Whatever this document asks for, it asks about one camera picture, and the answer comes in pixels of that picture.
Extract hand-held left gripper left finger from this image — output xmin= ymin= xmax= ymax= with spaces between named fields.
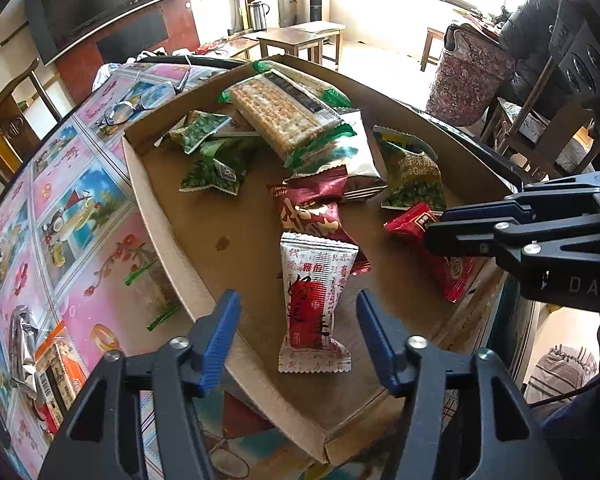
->
xmin=39 ymin=289 xmax=242 ymax=480

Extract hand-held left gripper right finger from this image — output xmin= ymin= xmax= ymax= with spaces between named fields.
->
xmin=356 ymin=289 xmax=563 ymax=480

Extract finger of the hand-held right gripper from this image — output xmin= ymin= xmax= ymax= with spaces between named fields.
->
xmin=437 ymin=171 xmax=600 ymax=224
xmin=424 ymin=210 xmax=600 ymax=272

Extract bright red snack packet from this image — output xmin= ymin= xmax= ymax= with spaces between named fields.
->
xmin=384 ymin=202 xmax=482 ymax=304

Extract white snack packet red label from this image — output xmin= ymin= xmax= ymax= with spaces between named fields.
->
xmin=278 ymin=232 xmax=359 ymax=374

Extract cardboard box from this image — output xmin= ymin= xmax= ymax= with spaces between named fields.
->
xmin=122 ymin=54 xmax=526 ymax=466

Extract person's right forearm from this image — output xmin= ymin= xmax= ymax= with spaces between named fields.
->
xmin=540 ymin=317 xmax=600 ymax=480

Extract tall green pea packet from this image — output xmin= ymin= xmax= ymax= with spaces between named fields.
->
xmin=372 ymin=125 xmax=449 ymax=211

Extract striped cloth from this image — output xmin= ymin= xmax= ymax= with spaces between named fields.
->
xmin=524 ymin=345 xmax=599 ymax=407

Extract wooden chair with cushion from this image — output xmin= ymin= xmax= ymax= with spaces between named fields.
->
xmin=480 ymin=55 xmax=600 ymax=177

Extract white and maroon snack packet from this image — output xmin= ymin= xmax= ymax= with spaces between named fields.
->
xmin=285 ymin=110 xmax=388 ymax=202

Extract floral red cloth cover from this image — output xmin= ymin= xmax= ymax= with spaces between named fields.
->
xmin=425 ymin=25 xmax=517 ymax=128

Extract dark red snack packet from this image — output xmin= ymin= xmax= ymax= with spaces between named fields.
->
xmin=267 ymin=167 xmax=371 ymax=274

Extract orange snack packet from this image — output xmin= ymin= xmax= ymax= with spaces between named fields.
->
xmin=32 ymin=322 xmax=89 ymax=434

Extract small green pea packet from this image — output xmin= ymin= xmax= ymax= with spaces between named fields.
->
xmin=155 ymin=110 xmax=233 ymax=154
xmin=180 ymin=137 xmax=262 ymax=196

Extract small wooden stool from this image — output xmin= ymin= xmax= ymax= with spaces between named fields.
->
xmin=420 ymin=27 xmax=449 ymax=72

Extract silver foil packet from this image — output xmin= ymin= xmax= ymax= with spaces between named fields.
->
xmin=7 ymin=305 xmax=49 ymax=402

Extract long cracker packet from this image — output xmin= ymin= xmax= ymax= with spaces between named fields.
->
xmin=219 ymin=60 xmax=353 ymax=171

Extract square wooden side table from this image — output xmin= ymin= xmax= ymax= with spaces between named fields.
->
xmin=257 ymin=20 xmax=346 ymax=70

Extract white plastic bag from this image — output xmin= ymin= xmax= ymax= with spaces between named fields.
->
xmin=92 ymin=49 xmax=171 ymax=92

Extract low wooden table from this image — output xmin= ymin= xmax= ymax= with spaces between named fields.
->
xmin=195 ymin=34 xmax=261 ymax=62

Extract steel thermos kettle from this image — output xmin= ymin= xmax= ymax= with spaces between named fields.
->
xmin=247 ymin=1 xmax=271 ymax=32

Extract brown wooden chair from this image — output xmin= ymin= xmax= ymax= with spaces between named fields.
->
xmin=0 ymin=57 xmax=63 ymax=185

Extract black flat television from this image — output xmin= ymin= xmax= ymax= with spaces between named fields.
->
xmin=22 ymin=0 xmax=206 ymax=67

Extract metal frame eyeglasses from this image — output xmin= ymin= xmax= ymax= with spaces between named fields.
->
xmin=97 ymin=67 xmax=203 ymax=128

